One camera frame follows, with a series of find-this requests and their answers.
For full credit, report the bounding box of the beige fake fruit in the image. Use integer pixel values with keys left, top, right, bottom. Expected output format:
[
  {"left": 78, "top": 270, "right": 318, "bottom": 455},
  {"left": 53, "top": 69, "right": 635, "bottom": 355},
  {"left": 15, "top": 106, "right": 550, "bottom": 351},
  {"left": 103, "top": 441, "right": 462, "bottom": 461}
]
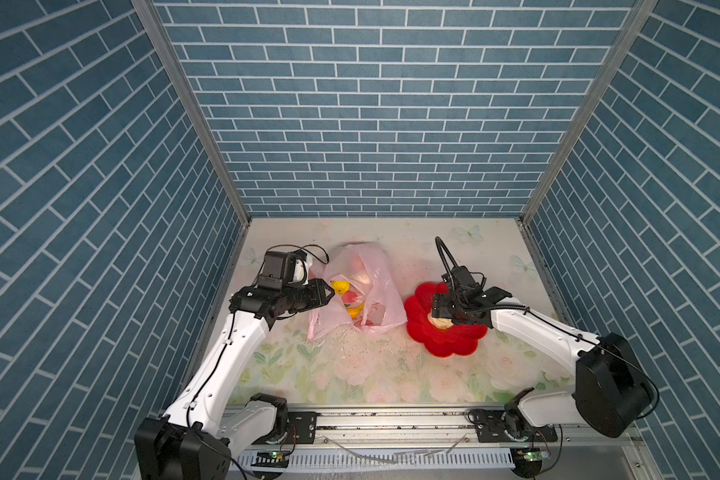
[{"left": 427, "top": 313, "right": 453, "bottom": 331}]

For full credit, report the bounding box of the pink plastic bag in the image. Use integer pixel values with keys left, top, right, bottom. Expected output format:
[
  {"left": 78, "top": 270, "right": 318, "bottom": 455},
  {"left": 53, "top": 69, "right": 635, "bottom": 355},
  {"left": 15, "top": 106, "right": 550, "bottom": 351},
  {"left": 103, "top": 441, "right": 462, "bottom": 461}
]
[{"left": 307, "top": 243, "right": 407, "bottom": 341}]

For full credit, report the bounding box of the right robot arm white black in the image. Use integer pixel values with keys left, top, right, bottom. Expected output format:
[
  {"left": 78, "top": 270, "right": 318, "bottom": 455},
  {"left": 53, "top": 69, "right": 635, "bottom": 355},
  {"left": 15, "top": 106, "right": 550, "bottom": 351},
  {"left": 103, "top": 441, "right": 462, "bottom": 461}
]
[{"left": 433, "top": 266, "right": 660, "bottom": 441}]

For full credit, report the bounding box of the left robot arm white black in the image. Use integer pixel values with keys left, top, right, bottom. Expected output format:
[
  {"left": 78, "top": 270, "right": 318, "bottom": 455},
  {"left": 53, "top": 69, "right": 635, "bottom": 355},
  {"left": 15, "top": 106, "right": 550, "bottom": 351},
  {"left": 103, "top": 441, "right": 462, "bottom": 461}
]
[{"left": 134, "top": 244, "right": 335, "bottom": 479}]

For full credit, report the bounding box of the yellow fake lemon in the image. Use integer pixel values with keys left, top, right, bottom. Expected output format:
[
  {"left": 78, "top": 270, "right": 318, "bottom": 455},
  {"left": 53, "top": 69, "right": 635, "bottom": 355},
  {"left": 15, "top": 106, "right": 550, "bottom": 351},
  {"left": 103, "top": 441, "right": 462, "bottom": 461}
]
[{"left": 331, "top": 280, "right": 351, "bottom": 296}]

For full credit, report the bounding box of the yellow fake banana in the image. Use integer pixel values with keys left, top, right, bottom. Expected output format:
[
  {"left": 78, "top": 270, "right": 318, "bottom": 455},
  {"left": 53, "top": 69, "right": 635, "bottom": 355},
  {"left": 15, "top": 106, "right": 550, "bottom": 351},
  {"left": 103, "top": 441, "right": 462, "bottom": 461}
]
[{"left": 346, "top": 304, "right": 364, "bottom": 319}]

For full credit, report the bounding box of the red flower-shaped plate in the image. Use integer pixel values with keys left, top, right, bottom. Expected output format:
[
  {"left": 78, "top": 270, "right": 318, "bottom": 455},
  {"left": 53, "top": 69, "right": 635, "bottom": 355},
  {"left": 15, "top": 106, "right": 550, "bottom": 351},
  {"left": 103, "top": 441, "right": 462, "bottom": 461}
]
[{"left": 403, "top": 282, "right": 488, "bottom": 358}]

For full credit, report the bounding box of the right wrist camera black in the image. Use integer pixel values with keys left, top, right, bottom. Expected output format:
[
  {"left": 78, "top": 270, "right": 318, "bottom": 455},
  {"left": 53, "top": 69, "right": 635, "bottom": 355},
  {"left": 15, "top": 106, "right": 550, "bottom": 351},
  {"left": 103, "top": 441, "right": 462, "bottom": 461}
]
[{"left": 448, "top": 265, "right": 480, "bottom": 292}]

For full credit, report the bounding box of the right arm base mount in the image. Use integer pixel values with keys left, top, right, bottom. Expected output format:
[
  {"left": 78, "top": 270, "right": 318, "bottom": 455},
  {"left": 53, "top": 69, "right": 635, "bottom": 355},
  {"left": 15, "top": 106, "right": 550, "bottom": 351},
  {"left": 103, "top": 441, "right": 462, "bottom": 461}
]
[{"left": 466, "top": 409, "right": 559, "bottom": 444}]

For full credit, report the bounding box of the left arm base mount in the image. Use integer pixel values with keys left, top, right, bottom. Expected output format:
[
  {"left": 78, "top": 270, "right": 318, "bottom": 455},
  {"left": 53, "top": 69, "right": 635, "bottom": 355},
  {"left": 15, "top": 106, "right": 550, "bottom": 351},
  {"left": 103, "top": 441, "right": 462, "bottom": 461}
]
[{"left": 252, "top": 411, "right": 318, "bottom": 446}]

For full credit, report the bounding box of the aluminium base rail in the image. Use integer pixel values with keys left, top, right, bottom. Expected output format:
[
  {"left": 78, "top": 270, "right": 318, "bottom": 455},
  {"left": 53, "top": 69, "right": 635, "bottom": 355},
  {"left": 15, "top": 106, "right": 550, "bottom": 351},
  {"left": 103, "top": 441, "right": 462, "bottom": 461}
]
[{"left": 238, "top": 404, "right": 647, "bottom": 479}]

